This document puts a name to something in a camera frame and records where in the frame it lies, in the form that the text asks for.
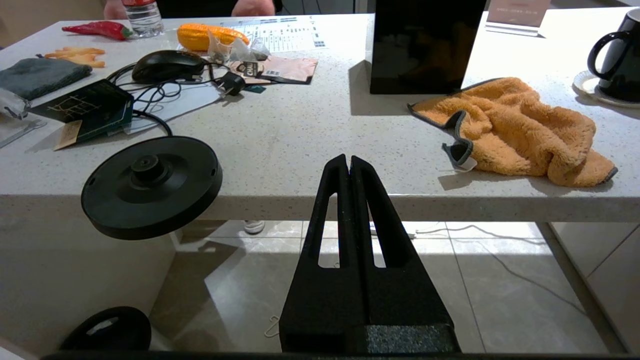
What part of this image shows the printed white menu sheet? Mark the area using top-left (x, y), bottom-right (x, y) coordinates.
top-left (215, 15), bottom-right (329, 54)

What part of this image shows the red chili pepper toy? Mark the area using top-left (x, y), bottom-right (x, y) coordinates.
top-left (61, 21), bottom-right (133, 42)

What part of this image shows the dark green card box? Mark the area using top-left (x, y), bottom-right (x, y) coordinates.
top-left (29, 79), bottom-right (135, 147)

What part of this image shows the orange fluffy towel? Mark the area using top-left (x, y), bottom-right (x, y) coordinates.
top-left (407, 76), bottom-right (619, 189)

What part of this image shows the beige QR code sign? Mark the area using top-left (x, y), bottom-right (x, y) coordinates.
top-left (485, 0), bottom-right (552, 37)

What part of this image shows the black power cable with plug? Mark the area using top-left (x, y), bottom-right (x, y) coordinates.
top-left (105, 62), bottom-right (247, 138)

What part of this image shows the round grey coaster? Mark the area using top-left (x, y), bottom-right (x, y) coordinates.
top-left (573, 69), bottom-right (640, 109)

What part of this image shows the person in black shirt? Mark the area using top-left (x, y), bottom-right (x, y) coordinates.
top-left (103, 0), bottom-right (283, 235)

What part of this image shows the black round kettle base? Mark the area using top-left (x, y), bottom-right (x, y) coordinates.
top-left (80, 135), bottom-right (224, 241)

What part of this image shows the plain white paper sheet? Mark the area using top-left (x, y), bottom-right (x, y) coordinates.
top-left (124, 82), bottom-right (223, 136)

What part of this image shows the clear water bottle red cap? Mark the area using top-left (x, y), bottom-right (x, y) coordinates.
top-left (122, 0), bottom-right (164, 39)

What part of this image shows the pink flat packet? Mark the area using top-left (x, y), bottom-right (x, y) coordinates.
top-left (229, 56), bottom-right (319, 86)

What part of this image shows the thin floor cable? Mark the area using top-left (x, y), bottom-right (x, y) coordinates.
top-left (415, 223), bottom-right (576, 303)

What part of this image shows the black rounded floor object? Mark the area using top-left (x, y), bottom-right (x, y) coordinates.
top-left (59, 306), bottom-right (153, 352)

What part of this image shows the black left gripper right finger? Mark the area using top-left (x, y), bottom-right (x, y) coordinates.
top-left (350, 155), bottom-right (462, 354)

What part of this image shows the black mug white inside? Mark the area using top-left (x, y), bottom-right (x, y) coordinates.
top-left (587, 7), bottom-right (640, 102)

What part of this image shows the dark grey folded cloth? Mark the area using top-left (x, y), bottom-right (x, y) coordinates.
top-left (0, 58), bottom-right (94, 102)

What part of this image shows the black computer mouse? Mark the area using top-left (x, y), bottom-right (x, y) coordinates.
top-left (131, 50), bottom-right (209, 85)

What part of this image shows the black tissue box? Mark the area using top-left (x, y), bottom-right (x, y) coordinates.
top-left (369, 0), bottom-right (488, 96)

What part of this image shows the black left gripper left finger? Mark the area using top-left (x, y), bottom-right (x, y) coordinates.
top-left (279, 153), bottom-right (367, 354)

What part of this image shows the crumpled clear plastic bag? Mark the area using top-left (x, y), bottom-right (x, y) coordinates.
top-left (0, 88), bottom-right (32, 121)

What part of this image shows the yellow corn cob toy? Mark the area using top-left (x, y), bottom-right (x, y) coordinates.
top-left (177, 23), bottom-right (250, 53)

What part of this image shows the orange fries toy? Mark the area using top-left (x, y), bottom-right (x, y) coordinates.
top-left (44, 46), bottom-right (107, 69)

